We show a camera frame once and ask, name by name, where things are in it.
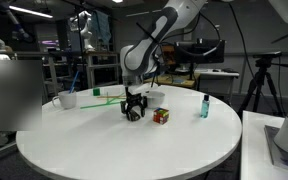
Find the ceiling light strip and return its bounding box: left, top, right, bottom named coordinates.
left=0, top=0, right=54, bottom=20

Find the orange stick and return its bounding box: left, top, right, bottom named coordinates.
left=96, top=95, right=132, bottom=100

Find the black computer monitor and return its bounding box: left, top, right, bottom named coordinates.
left=174, top=38, right=226, bottom=65

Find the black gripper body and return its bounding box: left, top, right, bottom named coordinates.
left=125, top=87, right=146, bottom=108

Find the blue hanging cloth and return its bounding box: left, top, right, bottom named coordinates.
left=92, top=9, right=113, bottom=46

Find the blue sanitizer bottle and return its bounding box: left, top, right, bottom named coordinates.
left=200, top=94, right=211, bottom=119

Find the blue sticky note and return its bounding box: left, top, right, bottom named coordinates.
left=171, top=78, right=186, bottom=85

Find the grey robot mounting plate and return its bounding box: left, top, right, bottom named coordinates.
left=263, top=124, right=288, bottom=175

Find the long green stick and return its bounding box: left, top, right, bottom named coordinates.
left=79, top=101, right=124, bottom=110

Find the white mug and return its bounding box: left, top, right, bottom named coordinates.
left=51, top=90, right=78, bottom=110

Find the white robot stand table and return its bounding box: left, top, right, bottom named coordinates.
left=239, top=109, right=288, bottom=180

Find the blue straw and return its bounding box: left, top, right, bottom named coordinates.
left=69, top=70, right=80, bottom=94

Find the multicoloured Rubik's cube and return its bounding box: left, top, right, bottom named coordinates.
left=152, top=107, right=170, bottom=126

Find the black camera tripod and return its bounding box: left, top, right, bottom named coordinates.
left=238, top=50, right=288, bottom=118

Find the wooden table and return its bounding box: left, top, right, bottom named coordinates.
left=143, top=72, right=202, bottom=90

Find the white office desk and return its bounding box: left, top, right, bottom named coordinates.
left=193, top=68, right=241, bottom=104

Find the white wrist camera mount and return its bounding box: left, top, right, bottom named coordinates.
left=132, top=83, right=152, bottom=96

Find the grey metal frame table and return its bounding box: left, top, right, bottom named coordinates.
left=83, top=50, right=121, bottom=90

